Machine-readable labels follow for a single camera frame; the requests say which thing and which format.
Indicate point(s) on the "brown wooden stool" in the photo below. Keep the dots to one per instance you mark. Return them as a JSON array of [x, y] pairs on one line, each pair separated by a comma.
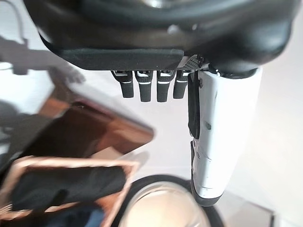
[[99, 130]]

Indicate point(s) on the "blue cloth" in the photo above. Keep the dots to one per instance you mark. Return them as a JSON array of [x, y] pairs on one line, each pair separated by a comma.
[[82, 216]]

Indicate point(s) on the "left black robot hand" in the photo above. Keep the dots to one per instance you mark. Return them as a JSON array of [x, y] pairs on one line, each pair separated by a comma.
[[146, 30]]

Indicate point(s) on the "round glass washer door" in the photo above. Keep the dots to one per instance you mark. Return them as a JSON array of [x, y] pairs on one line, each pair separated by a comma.
[[165, 203]]

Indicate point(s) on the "rectangular wicker basket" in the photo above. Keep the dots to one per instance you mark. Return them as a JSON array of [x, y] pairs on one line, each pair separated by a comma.
[[118, 186]]

